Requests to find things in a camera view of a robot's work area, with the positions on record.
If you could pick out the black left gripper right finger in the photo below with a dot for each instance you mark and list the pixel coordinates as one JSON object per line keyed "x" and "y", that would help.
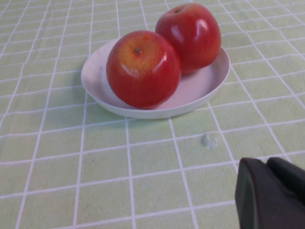
{"x": 289, "y": 179}

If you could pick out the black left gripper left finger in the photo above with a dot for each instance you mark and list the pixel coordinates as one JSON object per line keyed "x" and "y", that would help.
{"x": 259, "y": 205}

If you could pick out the mostly red apple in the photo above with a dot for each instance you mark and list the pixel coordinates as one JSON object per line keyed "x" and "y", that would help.
{"x": 190, "y": 38}

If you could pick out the red apple with yellow top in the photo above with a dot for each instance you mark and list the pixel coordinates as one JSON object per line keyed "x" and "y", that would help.
{"x": 143, "y": 71}

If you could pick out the white round plate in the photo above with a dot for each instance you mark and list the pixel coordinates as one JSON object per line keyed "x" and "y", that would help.
{"x": 197, "y": 90}

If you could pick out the green checked tablecloth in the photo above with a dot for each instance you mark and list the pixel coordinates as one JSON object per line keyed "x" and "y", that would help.
{"x": 95, "y": 167}

